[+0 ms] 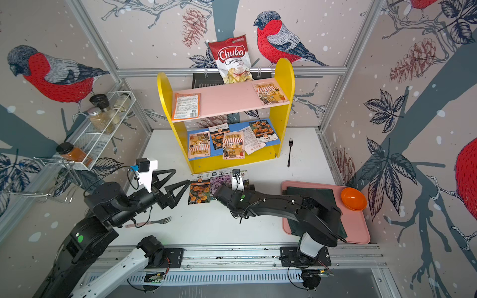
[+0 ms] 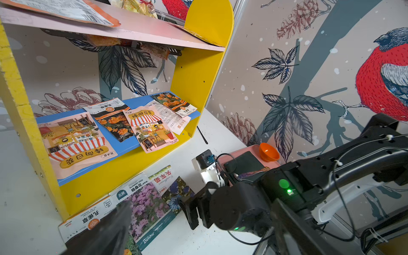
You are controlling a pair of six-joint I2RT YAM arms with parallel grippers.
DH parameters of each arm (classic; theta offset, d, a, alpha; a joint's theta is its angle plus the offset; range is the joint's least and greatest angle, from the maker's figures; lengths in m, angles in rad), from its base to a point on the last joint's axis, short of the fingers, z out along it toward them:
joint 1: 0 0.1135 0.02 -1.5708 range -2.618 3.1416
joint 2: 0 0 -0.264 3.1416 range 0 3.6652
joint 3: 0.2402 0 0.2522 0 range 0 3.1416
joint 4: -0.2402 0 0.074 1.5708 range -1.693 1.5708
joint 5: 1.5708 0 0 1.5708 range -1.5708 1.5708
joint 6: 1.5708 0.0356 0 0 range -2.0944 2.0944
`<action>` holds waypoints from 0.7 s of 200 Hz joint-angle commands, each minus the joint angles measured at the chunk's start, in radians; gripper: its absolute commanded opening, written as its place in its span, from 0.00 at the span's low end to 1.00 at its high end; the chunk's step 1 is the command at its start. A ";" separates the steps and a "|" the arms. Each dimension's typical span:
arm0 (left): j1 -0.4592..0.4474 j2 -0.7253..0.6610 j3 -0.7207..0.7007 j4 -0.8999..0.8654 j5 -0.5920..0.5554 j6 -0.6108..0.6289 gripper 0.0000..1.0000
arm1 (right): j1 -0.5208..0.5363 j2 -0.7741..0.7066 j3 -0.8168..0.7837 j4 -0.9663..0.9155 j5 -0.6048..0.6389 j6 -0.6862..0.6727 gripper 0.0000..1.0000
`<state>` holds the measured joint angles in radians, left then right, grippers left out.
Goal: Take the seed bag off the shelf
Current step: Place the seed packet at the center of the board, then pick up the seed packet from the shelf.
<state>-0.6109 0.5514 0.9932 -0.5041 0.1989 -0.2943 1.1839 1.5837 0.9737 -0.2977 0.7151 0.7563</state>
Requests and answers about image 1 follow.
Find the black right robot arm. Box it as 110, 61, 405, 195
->
214, 186, 345, 258

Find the pink handled fork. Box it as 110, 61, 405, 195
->
124, 216, 172, 228

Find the pink shop seed bag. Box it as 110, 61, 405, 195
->
222, 131, 245, 160

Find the orange back-side seed bag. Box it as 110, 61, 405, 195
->
172, 93, 201, 121

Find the shop picture seed bag top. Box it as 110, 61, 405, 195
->
253, 83, 288, 106

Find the red Chuba chips bag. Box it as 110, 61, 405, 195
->
209, 35, 253, 84

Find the large shop seed bag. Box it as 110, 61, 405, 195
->
188, 131, 211, 160

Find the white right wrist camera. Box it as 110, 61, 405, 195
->
232, 169, 245, 191

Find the black lid spice jar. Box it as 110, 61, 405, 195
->
89, 94, 120, 125

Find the black fork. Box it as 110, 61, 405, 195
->
287, 137, 294, 168

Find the white text seed bag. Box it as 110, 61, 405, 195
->
241, 127, 266, 155

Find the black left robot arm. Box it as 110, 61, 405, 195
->
34, 169, 191, 298

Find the beige spice jar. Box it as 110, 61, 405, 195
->
87, 107, 114, 135

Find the blue flower seed bag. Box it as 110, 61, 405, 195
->
238, 170, 250, 191

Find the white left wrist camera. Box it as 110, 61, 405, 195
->
131, 158, 159, 192

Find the marigold seed bag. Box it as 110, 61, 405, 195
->
248, 119, 278, 143
188, 173, 211, 205
209, 123, 230, 150

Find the purple flower seed bag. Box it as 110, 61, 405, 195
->
210, 169, 232, 201

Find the orange spice jar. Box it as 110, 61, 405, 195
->
56, 142, 87, 163

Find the yellow wooden shelf unit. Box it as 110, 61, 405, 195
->
157, 58, 295, 174

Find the dark green cloth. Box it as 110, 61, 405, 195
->
282, 186, 337, 236

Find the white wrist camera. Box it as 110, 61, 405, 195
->
131, 158, 159, 192
232, 169, 245, 191

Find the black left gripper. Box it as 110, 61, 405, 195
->
112, 167, 191, 227

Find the pink tray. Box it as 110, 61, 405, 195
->
281, 181, 371, 245

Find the white wire spice rack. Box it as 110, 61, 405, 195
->
57, 91, 136, 171

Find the orange bowl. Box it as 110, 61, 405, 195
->
341, 187, 367, 211

